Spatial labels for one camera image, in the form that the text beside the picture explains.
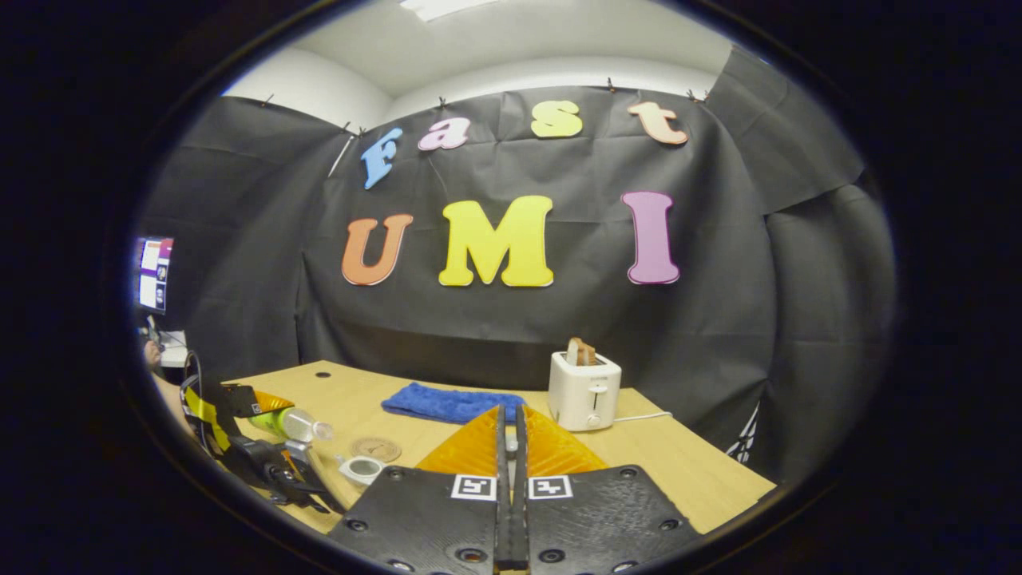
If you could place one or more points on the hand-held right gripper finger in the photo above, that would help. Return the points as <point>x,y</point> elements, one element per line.
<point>503,511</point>
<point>520,511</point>

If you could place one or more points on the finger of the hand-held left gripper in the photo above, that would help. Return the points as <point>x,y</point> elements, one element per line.
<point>315,483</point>
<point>271,402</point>

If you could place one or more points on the clear green-label water bottle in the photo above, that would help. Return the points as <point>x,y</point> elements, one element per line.
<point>291,423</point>

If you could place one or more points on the white ceramic teacup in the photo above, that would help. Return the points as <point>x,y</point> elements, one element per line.
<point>363,471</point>

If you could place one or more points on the round wooden coaster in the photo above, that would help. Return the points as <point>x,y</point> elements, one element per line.
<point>379,447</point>

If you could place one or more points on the white side desk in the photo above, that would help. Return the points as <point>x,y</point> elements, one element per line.
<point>176,355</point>

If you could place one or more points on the blue towel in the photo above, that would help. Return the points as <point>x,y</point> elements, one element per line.
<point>447,403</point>

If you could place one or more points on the white toaster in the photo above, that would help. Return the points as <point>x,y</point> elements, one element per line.
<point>583,395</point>

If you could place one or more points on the bread slice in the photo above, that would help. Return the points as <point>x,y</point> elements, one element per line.
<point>581,351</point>

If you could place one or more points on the computer monitor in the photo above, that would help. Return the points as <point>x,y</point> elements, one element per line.
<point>153,275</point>

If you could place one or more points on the black backdrop cloth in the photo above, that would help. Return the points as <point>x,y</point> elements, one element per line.
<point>559,319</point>

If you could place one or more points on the ceiling light panel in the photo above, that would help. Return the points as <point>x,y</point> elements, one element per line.
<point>447,6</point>

